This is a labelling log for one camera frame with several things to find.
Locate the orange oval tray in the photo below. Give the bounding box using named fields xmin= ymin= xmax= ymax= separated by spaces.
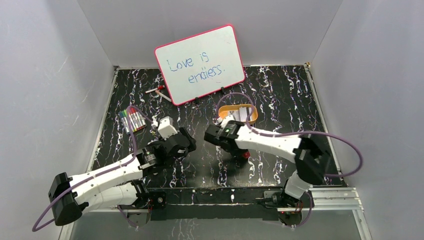
xmin=218 ymin=104 xmax=259 ymax=125

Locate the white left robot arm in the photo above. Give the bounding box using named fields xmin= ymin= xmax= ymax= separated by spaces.
xmin=48 ymin=127 xmax=197 ymax=226

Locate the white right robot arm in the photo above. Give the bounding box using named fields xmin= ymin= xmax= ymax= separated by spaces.
xmin=204 ymin=120 xmax=332 ymax=208

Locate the pack of coloured markers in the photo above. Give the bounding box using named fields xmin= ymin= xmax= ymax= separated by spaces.
xmin=118 ymin=107 xmax=147 ymax=135

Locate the white marker pen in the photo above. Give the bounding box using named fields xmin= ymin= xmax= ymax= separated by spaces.
xmin=155 ymin=90 xmax=172 ymax=102

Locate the red capped marker pen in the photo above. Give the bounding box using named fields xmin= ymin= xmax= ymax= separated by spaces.
xmin=145 ymin=85 xmax=165 ymax=94

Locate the pink framed whiteboard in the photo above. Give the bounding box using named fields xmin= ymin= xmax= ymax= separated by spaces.
xmin=154 ymin=24 xmax=246 ymax=106

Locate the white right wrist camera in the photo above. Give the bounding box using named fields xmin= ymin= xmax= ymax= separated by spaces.
xmin=220 ymin=115 xmax=235 ymax=128

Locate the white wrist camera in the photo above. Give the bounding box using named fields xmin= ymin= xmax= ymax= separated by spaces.
xmin=220 ymin=115 xmax=235 ymax=128
xmin=151 ymin=116 xmax=178 ymax=140

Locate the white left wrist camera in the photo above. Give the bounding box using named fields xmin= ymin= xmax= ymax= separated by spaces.
xmin=151 ymin=116 xmax=178 ymax=140

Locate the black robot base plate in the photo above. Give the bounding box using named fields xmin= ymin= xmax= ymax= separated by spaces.
xmin=117 ymin=187 xmax=314 ymax=226

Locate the aluminium frame rail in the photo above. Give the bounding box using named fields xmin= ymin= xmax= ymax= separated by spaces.
xmin=59 ymin=186 xmax=371 ymax=240

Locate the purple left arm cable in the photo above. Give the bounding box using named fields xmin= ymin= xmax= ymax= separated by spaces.
xmin=31 ymin=105 xmax=157 ymax=233

